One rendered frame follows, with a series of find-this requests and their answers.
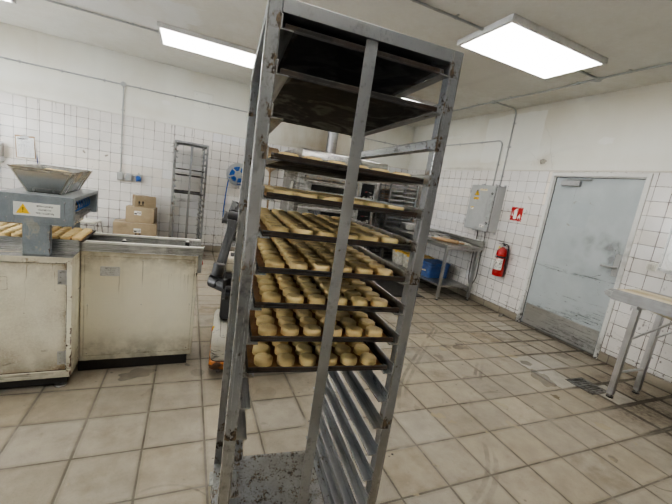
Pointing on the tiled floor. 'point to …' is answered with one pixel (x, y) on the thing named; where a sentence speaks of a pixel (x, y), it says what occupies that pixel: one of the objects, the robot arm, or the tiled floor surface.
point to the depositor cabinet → (39, 318)
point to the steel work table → (444, 259)
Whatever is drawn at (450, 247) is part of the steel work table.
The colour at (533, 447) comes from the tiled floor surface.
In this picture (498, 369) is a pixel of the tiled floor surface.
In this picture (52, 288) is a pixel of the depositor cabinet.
